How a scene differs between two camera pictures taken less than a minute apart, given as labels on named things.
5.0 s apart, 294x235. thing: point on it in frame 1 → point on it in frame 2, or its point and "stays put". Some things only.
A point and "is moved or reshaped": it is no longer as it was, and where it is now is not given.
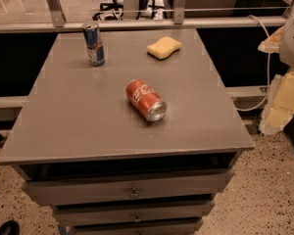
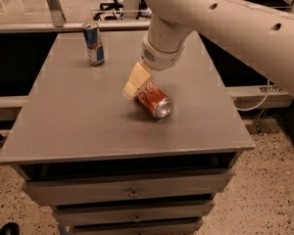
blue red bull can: x=96 y=52 stays put
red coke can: x=145 y=100 is moved or reshaped
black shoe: x=10 y=227 stays put
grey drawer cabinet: x=85 y=149 stays put
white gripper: x=293 y=44 → x=161 y=59
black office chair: x=113 y=5 stays put
